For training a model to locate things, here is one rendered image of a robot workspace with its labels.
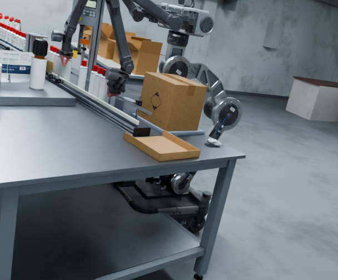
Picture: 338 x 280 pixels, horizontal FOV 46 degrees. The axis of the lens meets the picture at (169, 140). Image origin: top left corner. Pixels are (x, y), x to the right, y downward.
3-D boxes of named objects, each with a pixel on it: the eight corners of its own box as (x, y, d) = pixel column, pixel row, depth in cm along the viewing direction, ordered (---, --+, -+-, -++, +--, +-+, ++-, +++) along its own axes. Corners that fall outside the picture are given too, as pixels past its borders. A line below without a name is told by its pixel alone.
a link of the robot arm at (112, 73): (134, 65, 220) (128, 61, 227) (115, 60, 214) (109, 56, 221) (127, 86, 224) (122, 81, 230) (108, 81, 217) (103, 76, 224)
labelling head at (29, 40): (22, 68, 295) (25, 32, 288) (39, 69, 304) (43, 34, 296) (29, 72, 285) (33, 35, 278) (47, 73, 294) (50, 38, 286)
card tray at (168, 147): (123, 138, 205) (124, 131, 203) (162, 136, 221) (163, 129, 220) (158, 161, 184) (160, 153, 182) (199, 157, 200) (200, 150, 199)
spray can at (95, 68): (85, 96, 253) (90, 64, 247) (93, 96, 256) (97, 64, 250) (89, 98, 249) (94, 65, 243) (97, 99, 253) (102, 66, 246)
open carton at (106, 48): (87, 52, 521) (91, 23, 510) (119, 56, 546) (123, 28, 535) (100, 59, 487) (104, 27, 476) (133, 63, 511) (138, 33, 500)
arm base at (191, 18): (194, 34, 228) (199, 11, 225) (182, 31, 224) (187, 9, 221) (187, 31, 235) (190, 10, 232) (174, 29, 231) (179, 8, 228)
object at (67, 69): (60, 81, 279) (64, 51, 273) (67, 81, 283) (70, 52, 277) (63, 83, 276) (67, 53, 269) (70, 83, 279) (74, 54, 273)
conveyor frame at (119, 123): (19, 66, 327) (20, 60, 325) (33, 66, 334) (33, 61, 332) (133, 136, 211) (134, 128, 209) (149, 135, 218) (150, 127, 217)
